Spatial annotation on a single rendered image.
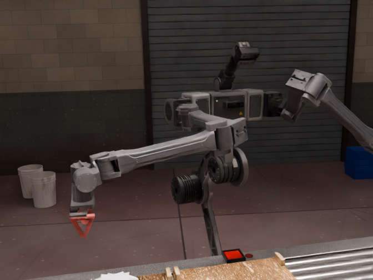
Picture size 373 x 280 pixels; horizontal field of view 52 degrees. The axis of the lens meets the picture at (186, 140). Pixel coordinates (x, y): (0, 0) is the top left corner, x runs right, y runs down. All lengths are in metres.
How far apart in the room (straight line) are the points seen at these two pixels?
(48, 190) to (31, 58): 2.13
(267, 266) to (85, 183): 0.77
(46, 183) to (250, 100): 3.30
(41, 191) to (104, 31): 2.46
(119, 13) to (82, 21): 0.53
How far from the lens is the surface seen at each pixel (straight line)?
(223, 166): 1.88
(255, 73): 5.92
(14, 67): 6.12
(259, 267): 1.49
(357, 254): 1.71
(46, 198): 4.82
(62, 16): 5.95
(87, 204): 1.14
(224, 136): 1.21
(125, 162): 1.14
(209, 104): 1.78
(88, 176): 1.06
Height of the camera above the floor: 1.69
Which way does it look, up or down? 12 degrees down
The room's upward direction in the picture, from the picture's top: 1 degrees counter-clockwise
